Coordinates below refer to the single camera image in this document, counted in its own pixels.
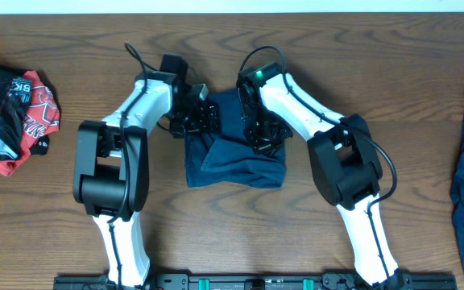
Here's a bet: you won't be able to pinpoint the black red clothes pile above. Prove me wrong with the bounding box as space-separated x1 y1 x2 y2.
0 65 61 176

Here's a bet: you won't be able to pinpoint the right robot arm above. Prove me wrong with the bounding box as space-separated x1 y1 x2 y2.
236 63 403 289

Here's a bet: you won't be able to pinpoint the green rail clamp left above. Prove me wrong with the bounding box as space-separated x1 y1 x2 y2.
198 279 210 290

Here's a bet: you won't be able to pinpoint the dark blue shorts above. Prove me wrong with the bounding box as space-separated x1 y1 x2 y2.
184 89 286 189

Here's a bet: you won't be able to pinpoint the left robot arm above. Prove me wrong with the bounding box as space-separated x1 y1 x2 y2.
54 54 220 289

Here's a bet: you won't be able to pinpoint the black aluminium mounting rail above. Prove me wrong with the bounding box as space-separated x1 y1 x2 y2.
53 273 458 290

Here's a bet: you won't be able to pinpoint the green rail clamp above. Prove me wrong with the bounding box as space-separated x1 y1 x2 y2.
198 279 210 290
302 279 314 290

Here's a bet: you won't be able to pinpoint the green rail clamp right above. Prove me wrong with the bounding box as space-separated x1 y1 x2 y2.
302 279 314 290

